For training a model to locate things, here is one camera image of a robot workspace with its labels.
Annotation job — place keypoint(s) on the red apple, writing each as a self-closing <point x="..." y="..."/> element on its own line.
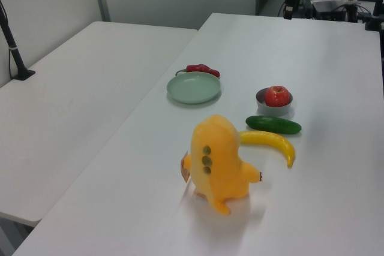
<point x="278" y="96"/>

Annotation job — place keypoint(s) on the black equipment box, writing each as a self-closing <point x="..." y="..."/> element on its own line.
<point x="328" y="10"/>

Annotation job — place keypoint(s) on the grey round bowl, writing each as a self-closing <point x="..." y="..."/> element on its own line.
<point x="274" y="109"/>

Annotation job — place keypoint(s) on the red chili pepper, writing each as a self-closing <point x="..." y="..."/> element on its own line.
<point x="201" y="68"/>

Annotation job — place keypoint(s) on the green cucumber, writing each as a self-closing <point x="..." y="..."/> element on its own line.
<point x="273" y="124"/>

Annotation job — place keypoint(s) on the pale green plate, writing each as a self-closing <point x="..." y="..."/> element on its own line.
<point x="193" y="90"/>

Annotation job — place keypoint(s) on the yellow banana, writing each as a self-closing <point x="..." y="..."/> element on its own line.
<point x="279" y="143"/>

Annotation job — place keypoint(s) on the orange plush toy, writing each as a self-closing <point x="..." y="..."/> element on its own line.
<point x="217" y="160"/>

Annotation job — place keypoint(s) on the white side table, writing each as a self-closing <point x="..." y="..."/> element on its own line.
<point x="75" y="103"/>

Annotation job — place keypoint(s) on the black camera stand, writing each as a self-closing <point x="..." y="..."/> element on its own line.
<point x="375" y="13"/>
<point x="13" y="46"/>

